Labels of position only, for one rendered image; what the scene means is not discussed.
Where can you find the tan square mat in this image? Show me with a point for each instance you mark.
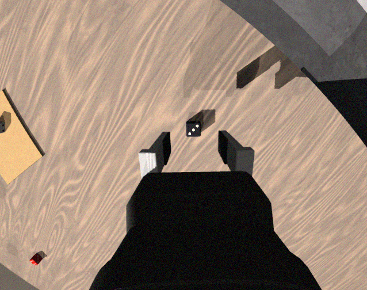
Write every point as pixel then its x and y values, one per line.
pixel 18 151

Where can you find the black die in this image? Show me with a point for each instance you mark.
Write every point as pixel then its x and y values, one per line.
pixel 193 128

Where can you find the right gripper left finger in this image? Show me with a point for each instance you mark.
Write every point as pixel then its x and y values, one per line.
pixel 152 160

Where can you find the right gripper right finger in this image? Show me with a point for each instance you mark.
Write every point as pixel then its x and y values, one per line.
pixel 237 157

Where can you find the red die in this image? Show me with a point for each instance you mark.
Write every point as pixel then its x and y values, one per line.
pixel 35 259

